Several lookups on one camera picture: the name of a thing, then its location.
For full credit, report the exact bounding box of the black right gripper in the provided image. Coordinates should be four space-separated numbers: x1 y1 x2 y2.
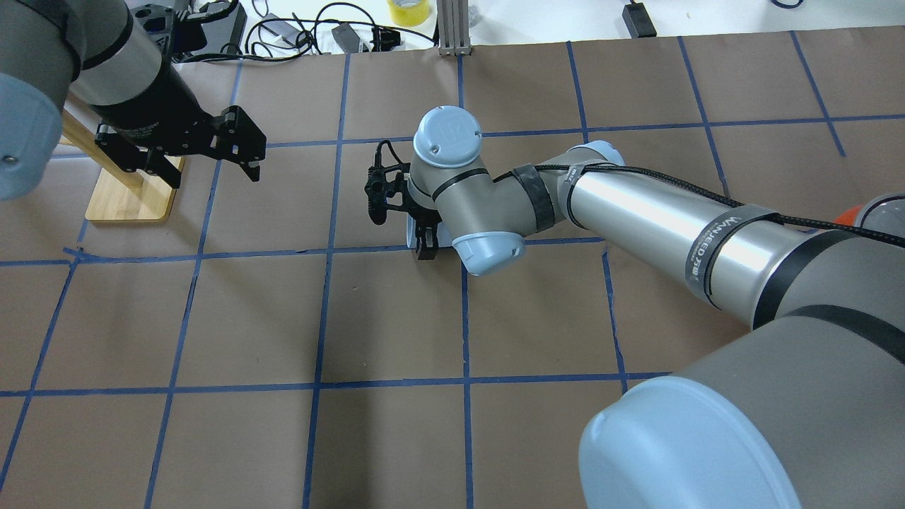
395 173 442 261

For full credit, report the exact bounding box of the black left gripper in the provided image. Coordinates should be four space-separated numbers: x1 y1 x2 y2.
94 105 267 188

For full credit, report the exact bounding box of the light blue cup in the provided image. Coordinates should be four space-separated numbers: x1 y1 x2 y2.
405 216 418 250

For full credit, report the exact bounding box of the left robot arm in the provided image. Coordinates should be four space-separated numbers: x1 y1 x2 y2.
1 1 267 200

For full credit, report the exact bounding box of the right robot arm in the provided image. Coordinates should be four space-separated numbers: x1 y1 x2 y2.
404 105 903 508

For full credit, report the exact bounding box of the wooden cup rack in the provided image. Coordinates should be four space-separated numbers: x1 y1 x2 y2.
59 109 177 223

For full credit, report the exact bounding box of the black power adapter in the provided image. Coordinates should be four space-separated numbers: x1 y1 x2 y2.
331 23 368 54

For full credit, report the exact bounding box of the yellow tape roll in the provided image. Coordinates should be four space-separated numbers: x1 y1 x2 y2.
387 0 431 28

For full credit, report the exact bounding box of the black power brick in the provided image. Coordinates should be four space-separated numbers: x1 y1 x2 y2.
621 1 658 39

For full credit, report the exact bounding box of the orange canister with grey lid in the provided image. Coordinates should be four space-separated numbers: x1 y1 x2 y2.
834 204 866 228

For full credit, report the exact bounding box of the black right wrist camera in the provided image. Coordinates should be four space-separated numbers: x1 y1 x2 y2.
364 139 411 226

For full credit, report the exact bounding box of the aluminium frame post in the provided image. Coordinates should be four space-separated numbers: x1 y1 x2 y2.
436 1 472 57

